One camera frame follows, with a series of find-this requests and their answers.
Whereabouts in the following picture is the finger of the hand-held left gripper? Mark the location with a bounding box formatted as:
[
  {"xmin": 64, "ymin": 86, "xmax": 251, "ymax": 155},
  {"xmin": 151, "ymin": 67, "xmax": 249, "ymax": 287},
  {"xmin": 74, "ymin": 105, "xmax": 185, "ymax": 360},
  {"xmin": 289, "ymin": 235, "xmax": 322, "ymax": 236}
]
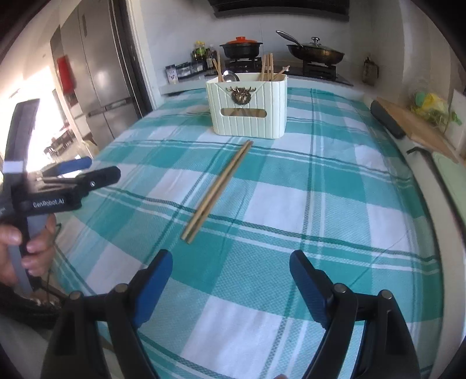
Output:
[
  {"xmin": 42, "ymin": 157, "xmax": 92, "ymax": 178},
  {"xmin": 36, "ymin": 166, "xmax": 121, "ymax": 192}
]

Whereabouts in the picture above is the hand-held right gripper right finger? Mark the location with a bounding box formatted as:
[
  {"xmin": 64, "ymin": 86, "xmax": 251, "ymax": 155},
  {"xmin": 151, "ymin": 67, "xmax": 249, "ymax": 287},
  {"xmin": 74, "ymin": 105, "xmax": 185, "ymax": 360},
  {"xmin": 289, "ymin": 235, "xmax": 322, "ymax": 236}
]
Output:
[{"xmin": 289, "ymin": 250, "xmax": 423, "ymax": 379}]

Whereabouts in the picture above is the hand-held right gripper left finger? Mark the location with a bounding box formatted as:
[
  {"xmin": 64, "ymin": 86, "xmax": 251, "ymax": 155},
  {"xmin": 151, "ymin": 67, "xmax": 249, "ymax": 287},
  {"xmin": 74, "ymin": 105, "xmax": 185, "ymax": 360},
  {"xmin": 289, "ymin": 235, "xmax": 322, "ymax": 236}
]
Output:
[{"xmin": 40, "ymin": 250, "xmax": 173, "ymax": 379}]

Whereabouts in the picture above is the cream ribbed utensil holder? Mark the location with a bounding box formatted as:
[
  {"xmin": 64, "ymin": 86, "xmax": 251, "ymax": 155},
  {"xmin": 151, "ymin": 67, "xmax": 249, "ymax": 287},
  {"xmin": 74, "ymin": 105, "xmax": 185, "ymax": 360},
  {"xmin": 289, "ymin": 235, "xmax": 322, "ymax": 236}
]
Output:
[{"xmin": 206, "ymin": 75, "xmax": 288, "ymax": 140}]

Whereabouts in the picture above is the person's left hand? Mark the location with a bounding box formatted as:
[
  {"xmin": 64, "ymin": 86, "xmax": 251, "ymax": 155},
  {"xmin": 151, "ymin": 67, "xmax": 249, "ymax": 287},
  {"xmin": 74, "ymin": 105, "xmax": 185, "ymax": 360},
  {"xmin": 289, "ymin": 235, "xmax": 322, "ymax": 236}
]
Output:
[{"xmin": 0, "ymin": 213, "xmax": 58, "ymax": 287}]

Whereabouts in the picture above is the red hanging item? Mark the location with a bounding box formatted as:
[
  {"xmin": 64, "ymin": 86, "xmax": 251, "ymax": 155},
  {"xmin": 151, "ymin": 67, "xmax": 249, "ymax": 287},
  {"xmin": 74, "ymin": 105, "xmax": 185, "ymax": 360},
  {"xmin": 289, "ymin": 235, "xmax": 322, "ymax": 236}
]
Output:
[{"xmin": 57, "ymin": 55, "xmax": 77, "ymax": 95}]

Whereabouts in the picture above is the stainless steel fridge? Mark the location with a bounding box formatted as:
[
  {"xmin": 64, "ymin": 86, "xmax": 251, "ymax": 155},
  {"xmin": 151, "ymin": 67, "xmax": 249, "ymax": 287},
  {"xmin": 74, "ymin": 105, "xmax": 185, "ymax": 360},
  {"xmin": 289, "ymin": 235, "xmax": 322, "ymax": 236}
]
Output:
[{"xmin": 51, "ymin": 0, "xmax": 142, "ymax": 146}]

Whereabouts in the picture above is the teal white checked tablecloth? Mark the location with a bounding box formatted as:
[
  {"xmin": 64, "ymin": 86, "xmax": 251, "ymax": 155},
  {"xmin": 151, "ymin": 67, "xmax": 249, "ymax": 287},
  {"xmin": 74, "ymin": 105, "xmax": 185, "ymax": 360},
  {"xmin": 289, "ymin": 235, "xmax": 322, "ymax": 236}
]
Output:
[{"xmin": 54, "ymin": 85, "xmax": 446, "ymax": 379}]

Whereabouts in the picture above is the spice jar rack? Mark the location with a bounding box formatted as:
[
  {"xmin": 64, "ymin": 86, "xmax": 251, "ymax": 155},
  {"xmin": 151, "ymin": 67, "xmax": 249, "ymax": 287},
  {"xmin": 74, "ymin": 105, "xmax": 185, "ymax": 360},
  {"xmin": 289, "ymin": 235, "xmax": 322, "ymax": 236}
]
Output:
[{"xmin": 165, "ymin": 61, "xmax": 204, "ymax": 84}]

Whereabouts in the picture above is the pale green board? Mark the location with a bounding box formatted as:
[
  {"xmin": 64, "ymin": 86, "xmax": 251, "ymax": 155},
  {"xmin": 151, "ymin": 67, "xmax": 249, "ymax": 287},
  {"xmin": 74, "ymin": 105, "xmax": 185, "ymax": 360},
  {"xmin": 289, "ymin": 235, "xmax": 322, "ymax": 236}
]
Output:
[{"xmin": 431, "ymin": 151, "xmax": 466, "ymax": 234}]

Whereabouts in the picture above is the black pot with orange lid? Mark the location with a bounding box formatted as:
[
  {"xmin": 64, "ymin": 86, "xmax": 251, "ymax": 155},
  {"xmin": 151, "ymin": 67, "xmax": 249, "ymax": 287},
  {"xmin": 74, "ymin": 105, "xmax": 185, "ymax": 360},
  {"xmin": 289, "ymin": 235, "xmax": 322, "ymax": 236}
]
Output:
[{"xmin": 219, "ymin": 36, "xmax": 263, "ymax": 59}]

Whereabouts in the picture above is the wooden cutting board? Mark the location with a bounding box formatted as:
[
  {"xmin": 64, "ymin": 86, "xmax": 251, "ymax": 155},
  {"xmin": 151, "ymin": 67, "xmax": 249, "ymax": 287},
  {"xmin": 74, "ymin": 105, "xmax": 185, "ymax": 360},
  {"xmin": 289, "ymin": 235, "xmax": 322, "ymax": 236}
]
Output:
[{"xmin": 375, "ymin": 95, "xmax": 460, "ymax": 164}]

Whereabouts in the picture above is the yellow and green bundle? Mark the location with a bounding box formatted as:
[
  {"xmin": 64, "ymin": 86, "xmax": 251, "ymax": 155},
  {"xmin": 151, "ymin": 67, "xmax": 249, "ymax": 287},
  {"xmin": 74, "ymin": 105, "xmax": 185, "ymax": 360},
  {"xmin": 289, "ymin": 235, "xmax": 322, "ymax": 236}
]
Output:
[{"xmin": 409, "ymin": 91, "xmax": 463, "ymax": 128}]

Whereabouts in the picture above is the small metal grater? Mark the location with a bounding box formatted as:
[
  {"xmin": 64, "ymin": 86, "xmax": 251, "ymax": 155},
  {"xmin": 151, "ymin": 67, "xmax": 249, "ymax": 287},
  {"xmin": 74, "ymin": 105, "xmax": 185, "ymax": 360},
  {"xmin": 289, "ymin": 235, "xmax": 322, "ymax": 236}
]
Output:
[{"xmin": 363, "ymin": 56, "xmax": 379, "ymax": 86}]

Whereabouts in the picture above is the black wok with lid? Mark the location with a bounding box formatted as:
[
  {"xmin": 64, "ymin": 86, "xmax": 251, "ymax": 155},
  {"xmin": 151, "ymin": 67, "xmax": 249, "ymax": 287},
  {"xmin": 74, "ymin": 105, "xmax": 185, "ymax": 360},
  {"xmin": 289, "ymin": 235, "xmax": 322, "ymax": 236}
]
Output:
[{"xmin": 276, "ymin": 30, "xmax": 345, "ymax": 63}]

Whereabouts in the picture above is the black range hood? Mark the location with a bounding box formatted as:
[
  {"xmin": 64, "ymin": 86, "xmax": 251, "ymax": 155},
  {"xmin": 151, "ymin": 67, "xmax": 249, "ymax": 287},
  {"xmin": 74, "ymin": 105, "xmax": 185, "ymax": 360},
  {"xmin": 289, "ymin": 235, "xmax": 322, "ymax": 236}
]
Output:
[{"xmin": 207, "ymin": 0, "xmax": 350, "ymax": 19}]

